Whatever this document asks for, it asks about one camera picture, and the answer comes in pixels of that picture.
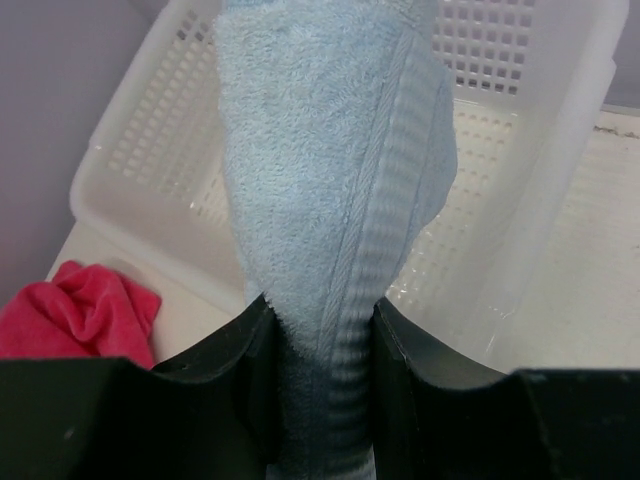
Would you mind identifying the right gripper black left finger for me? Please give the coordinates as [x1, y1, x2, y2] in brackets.
[1, 298, 280, 479]

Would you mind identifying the white plastic mesh basket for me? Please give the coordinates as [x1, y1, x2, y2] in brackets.
[70, 1, 629, 363]

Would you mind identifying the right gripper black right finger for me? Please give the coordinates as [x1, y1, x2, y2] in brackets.
[370, 299, 639, 479]

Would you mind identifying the red towel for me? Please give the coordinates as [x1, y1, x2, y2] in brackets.
[1, 261, 162, 369]

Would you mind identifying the light blue towel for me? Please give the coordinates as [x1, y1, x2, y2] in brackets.
[214, 1, 457, 479]

